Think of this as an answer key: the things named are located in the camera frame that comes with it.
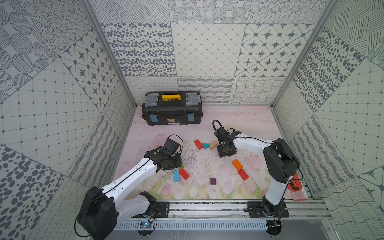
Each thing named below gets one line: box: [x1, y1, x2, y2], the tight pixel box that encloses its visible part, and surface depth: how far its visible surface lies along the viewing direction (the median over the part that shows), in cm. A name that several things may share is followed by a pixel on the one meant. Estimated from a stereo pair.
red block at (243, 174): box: [237, 168, 249, 181], surface depth 86 cm
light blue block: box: [174, 170, 180, 182], surface depth 85 cm
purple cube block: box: [210, 178, 217, 186], surface depth 83 cm
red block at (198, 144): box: [194, 139, 203, 150], surface depth 99 cm
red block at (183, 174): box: [179, 168, 190, 181], surface depth 87 cm
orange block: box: [232, 159, 244, 171], surface depth 92 cm
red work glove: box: [287, 173, 303, 192], surface depth 83 cm
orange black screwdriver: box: [289, 180, 299, 191], surface depth 81 cm
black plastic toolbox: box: [141, 90, 203, 126], surface depth 101 cm
